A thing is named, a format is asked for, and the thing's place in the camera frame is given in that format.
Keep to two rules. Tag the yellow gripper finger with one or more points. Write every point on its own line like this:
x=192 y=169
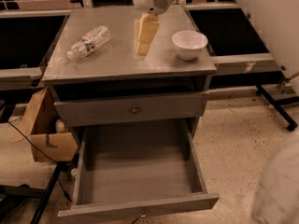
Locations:
x=145 y=31

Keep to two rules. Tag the left grey table rail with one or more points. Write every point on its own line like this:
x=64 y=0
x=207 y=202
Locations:
x=19 y=79

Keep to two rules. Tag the grey open middle drawer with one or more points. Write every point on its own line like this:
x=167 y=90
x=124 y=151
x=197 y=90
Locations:
x=135 y=170

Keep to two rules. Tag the grey upper drawer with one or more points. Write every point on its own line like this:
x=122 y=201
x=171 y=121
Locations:
x=132 y=108

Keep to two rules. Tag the black metal stand leg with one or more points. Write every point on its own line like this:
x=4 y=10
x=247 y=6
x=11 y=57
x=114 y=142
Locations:
x=46 y=194

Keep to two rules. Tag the brown cardboard box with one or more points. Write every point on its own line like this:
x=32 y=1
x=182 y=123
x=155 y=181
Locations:
x=40 y=123

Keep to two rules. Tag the right grey table rail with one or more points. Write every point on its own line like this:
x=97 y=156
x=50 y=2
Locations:
x=244 y=64

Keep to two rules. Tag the grey wooden drawer cabinet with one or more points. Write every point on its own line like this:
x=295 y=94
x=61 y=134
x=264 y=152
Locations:
x=114 y=70

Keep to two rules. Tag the clear plastic water bottle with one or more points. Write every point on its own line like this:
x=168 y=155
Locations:
x=89 y=43

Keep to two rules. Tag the white ceramic bowl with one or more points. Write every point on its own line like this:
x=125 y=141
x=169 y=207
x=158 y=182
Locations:
x=189 y=44

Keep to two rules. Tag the grey table rail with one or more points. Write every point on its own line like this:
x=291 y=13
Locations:
x=244 y=64
x=19 y=79

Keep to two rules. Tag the black wheeled base leg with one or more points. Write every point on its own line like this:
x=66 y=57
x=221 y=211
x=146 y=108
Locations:
x=278 y=105

